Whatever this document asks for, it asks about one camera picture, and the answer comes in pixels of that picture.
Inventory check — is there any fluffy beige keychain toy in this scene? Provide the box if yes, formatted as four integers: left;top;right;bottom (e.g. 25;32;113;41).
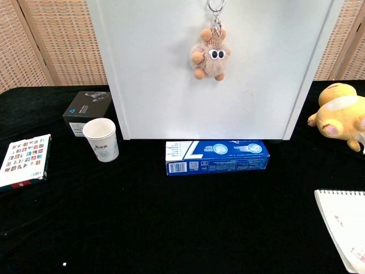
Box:
190;0;232;82

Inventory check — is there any blue toothpaste box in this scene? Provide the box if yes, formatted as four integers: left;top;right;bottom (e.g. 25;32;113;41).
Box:
165;140;271;177

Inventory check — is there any black velvet tablecloth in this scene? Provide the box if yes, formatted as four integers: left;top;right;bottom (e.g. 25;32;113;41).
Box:
0;80;365;274

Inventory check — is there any white spiral notebook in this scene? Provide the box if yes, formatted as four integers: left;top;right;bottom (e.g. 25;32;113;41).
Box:
314;188;365;274

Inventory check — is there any woven rattan folding screen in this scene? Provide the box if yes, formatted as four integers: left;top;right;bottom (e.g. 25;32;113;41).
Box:
0;0;365;94

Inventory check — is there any black product box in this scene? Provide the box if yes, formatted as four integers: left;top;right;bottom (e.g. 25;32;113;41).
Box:
62;91;112;138

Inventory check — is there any white paper cup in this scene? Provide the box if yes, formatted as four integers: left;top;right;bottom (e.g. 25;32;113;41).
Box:
82;117;120;163

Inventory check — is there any book with picture grid cover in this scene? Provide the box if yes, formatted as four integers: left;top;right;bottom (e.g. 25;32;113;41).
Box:
0;134;52;193

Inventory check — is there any yellow plush toy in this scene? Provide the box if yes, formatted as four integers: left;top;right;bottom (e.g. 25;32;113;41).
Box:
307;82;365;154

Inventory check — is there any white upright board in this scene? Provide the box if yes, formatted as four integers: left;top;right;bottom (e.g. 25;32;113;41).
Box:
86;0;345;141

